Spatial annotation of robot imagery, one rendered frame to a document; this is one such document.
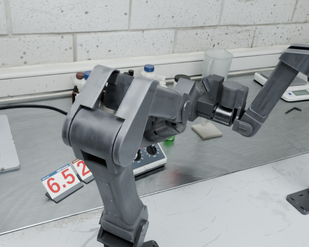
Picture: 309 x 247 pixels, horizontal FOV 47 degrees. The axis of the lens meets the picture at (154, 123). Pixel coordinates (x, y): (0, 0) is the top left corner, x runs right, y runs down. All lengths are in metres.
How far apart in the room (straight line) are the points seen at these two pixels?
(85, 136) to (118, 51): 1.03
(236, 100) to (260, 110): 0.07
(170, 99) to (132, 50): 0.89
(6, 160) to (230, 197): 0.62
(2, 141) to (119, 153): 0.74
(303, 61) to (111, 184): 0.56
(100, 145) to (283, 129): 1.01
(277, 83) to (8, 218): 0.73
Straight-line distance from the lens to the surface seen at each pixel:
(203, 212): 0.92
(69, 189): 0.95
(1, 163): 1.06
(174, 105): 0.64
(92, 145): 0.46
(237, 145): 1.21
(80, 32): 1.41
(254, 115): 0.99
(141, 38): 1.50
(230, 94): 0.99
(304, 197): 1.06
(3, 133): 1.19
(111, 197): 0.57
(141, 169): 0.99
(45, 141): 1.14
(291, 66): 0.91
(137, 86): 0.47
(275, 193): 1.05
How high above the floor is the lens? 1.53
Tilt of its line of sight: 30 degrees down
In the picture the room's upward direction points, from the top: 6 degrees clockwise
